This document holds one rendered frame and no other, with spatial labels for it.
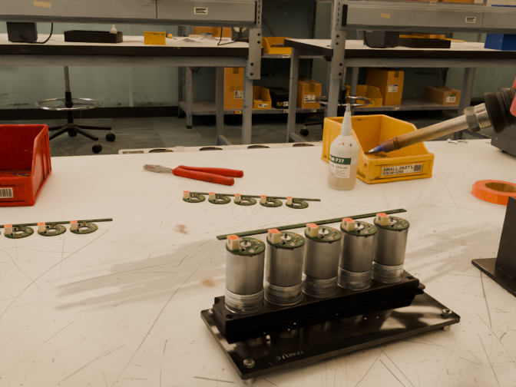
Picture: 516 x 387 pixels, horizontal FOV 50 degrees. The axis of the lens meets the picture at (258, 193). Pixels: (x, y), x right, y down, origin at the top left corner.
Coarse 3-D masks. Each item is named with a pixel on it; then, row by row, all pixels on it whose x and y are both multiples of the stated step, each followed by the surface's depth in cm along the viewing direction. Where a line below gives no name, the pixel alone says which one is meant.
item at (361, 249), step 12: (360, 228) 37; (348, 240) 37; (360, 240) 36; (372, 240) 37; (348, 252) 37; (360, 252) 37; (372, 252) 37; (348, 264) 37; (360, 264) 37; (348, 276) 38; (360, 276) 37; (348, 288) 38; (360, 288) 38
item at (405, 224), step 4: (392, 216) 40; (396, 220) 39; (400, 220) 39; (404, 220) 39; (376, 224) 38; (388, 224) 38; (392, 224) 38; (396, 224) 38; (400, 224) 38; (404, 224) 38; (408, 224) 38; (384, 228) 38; (388, 228) 38; (392, 228) 38; (396, 228) 38; (400, 228) 38; (404, 228) 38
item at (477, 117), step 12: (468, 108) 32; (480, 108) 32; (456, 120) 32; (468, 120) 32; (480, 120) 32; (420, 132) 33; (432, 132) 33; (444, 132) 33; (384, 144) 34; (396, 144) 34; (408, 144) 34
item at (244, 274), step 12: (228, 252) 34; (264, 252) 34; (228, 264) 34; (240, 264) 33; (252, 264) 33; (228, 276) 34; (240, 276) 33; (252, 276) 34; (228, 288) 34; (240, 288) 34; (252, 288) 34; (228, 300) 34; (240, 300) 34; (252, 300) 34; (240, 312) 34; (252, 312) 34
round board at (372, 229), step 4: (356, 220) 39; (340, 224) 38; (360, 224) 38; (364, 224) 38; (368, 224) 38; (372, 224) 38; (340, 228) 37; (364, 228) 37; (368, 228) 37; (372, 228) 37; (376, 228) 37; (344, 232) 37; (348, 232) 37; (352, 232) 37; (356, 232) 37; (360, 232) 37; (372, 232) 37
